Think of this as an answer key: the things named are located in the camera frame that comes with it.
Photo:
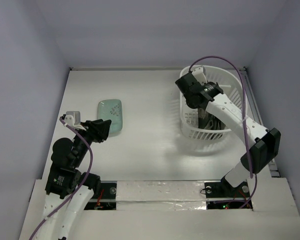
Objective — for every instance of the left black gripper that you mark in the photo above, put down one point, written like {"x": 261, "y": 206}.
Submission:
{"x": 98, "y": 128}

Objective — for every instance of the white plastic dish rack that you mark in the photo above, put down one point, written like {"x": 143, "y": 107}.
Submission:
{"x": 231, "y": 86}

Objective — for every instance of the black floral square plate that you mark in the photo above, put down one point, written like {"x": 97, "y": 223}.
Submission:
{"x": 203, "y": 118}

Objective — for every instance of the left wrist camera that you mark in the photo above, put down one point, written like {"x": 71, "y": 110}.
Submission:
{"x": 72, "y": 118}

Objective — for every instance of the light green speckled plate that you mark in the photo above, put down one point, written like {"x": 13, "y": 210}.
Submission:
{"x": 111, "y": 109}

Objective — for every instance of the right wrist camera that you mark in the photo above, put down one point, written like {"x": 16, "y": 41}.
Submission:
{"x": 200, "y": 74}

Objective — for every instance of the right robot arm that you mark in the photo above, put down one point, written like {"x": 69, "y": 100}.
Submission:
{"x": 262, "y": 144}

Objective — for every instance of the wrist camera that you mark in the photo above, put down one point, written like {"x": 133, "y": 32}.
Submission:
{"x": 200, "y": 74}
{"x": 72, "y": 118}

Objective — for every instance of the foil covered front board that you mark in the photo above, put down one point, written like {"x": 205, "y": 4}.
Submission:
{"x": 274, "y": 216}

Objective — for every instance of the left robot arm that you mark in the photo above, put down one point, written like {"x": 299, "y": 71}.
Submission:
{"x": 68, "y": 190}

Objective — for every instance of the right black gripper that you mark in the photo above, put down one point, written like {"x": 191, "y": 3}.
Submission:
{"x": 187, "y": 85}

